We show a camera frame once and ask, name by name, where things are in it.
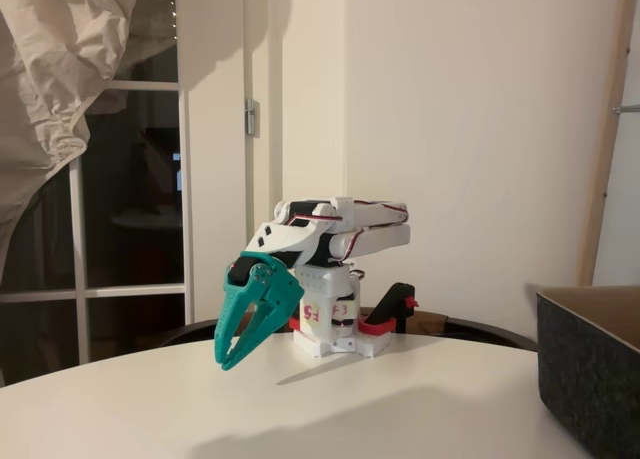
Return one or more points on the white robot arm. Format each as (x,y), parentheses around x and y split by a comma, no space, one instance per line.
(370,244)

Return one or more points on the dark grey felt box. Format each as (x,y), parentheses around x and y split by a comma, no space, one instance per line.
(585,369)

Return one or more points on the black red table clamp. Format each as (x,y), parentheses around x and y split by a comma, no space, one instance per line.
(392,304)
(294,325)

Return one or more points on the white framed glass door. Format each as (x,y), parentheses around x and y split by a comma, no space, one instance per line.
(215,179)

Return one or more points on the metal door hinge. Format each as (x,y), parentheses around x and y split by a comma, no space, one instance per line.
(251,119)

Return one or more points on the dark round chair backrest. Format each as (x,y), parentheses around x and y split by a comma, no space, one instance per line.
(475,328)

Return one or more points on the beige crumpled curtain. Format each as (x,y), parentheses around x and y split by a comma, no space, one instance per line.
(50,54)

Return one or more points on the thin metal rod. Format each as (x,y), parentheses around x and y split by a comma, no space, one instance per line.
(630,110)

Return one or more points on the wooden frame translucent panel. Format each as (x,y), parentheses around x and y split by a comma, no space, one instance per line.
(605,154)

